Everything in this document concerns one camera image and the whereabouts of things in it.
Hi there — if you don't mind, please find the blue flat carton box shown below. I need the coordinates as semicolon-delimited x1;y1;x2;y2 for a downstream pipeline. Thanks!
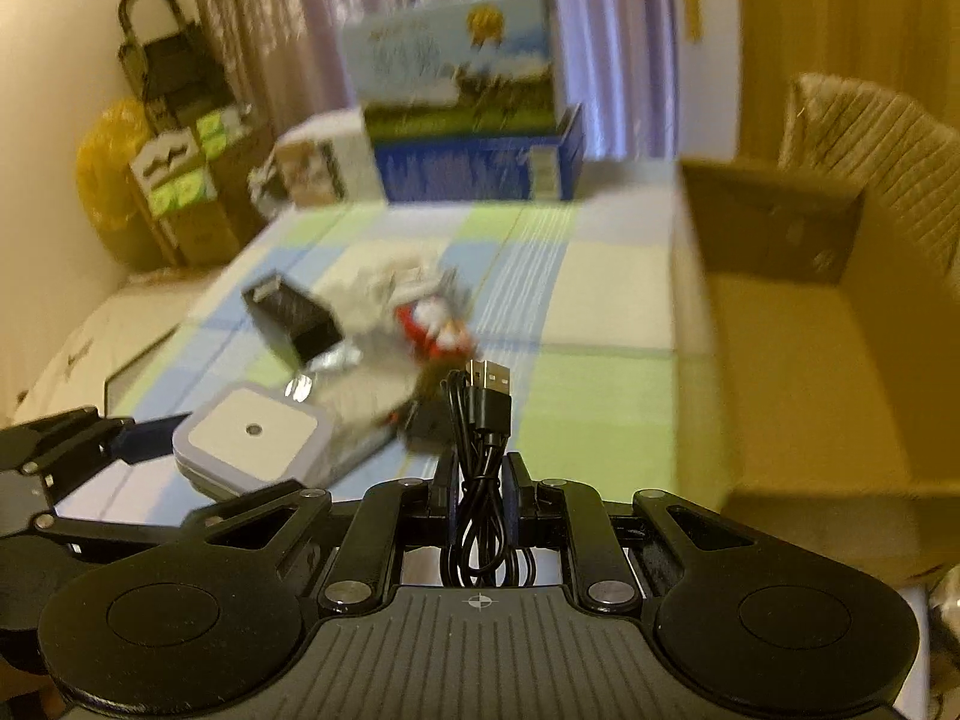
374;106;586;203

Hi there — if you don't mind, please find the open cardboard box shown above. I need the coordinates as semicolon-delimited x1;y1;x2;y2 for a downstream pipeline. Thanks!
670;160;958;587

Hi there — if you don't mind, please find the checkered bed sheet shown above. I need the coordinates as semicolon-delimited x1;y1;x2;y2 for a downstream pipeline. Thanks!
99;161;679;500

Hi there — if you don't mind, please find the yellow plastic bag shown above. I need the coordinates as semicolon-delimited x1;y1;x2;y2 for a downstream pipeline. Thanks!
75;98;164;271

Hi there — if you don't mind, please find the quilted beige chair cover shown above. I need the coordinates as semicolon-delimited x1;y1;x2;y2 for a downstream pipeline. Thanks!
778;73;958;277

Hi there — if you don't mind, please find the black USB cable bundle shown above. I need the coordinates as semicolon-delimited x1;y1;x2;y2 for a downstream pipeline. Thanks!
436;358;539;589

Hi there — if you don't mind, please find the black folding trolley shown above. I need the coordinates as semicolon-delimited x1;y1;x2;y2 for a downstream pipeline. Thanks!
117;0;236;133

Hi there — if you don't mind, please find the red white cat figurine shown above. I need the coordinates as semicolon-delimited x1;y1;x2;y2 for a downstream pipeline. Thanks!
394;296;475;361

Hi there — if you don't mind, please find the clear plastic bag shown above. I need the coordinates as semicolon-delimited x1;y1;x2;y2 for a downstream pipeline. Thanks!
283;340;420;488

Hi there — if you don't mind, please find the milk carton gift box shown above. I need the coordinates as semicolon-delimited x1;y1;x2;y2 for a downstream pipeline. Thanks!
340;0;566;143

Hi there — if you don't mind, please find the pink purple curtain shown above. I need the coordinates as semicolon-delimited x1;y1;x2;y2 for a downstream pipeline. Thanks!
197;0;679;158

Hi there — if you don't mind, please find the cotton swab packet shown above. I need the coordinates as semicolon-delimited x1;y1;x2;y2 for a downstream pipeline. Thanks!
355;257;457;312

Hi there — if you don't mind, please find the white product box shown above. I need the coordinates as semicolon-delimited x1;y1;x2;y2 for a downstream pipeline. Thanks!
274;107;386;208

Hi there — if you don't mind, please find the white square night light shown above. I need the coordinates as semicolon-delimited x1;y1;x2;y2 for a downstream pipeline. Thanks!
172;383;335;499

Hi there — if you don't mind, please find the cardboard box with tissues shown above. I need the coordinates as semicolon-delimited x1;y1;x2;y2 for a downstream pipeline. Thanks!
128;104;275;266

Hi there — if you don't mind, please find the wooden door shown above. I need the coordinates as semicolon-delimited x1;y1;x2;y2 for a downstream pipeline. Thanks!
739;0;958;160

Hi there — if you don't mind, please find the black rectangular box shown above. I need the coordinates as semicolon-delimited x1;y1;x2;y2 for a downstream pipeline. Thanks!
242;271;343;367

